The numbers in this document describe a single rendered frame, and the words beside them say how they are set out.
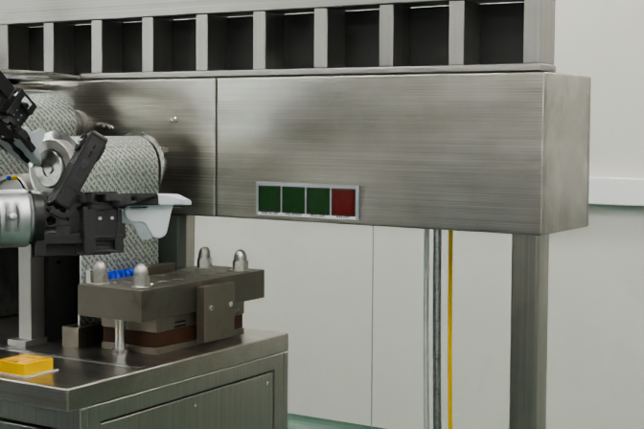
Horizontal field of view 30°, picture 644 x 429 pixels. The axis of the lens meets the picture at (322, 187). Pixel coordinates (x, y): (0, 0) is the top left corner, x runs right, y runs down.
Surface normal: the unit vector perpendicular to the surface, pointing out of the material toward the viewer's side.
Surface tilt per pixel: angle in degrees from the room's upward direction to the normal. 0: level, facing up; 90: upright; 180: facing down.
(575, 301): 90
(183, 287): 90
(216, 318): 90
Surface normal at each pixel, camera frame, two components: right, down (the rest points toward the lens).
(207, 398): 0.85, 0.04
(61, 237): 0.41, -0.08
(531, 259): -0.53, 0.04
